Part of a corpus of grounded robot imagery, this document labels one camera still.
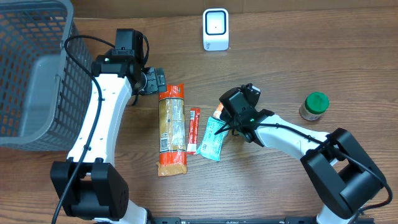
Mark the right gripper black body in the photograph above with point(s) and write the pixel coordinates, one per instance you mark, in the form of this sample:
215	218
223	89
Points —
227	117

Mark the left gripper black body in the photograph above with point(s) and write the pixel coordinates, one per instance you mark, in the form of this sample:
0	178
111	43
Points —
157	82

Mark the small orange carton box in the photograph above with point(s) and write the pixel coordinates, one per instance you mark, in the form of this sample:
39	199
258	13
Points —
218	111

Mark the teal tissue packet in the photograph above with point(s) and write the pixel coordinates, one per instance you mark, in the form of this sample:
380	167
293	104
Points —
211	145

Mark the red stick sachet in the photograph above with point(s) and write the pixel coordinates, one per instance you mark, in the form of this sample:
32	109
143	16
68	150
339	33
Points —
193	131

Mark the orange spaghetti pasta packet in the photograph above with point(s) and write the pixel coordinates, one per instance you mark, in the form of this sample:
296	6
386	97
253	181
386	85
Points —
172	135

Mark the green lid jar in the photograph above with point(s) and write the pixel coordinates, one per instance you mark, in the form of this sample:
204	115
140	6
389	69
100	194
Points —
314	106

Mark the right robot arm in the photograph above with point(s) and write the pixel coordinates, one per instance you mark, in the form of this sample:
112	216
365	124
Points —
344	176

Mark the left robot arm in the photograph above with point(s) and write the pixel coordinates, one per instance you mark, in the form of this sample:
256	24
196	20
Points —
87	183

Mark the white barcode scanner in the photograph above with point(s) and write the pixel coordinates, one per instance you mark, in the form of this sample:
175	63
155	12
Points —
215	29

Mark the grey plastic shopping basket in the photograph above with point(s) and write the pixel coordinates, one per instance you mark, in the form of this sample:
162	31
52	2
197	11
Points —
44	94

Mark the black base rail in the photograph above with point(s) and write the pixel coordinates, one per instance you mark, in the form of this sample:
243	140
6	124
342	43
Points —
286	220

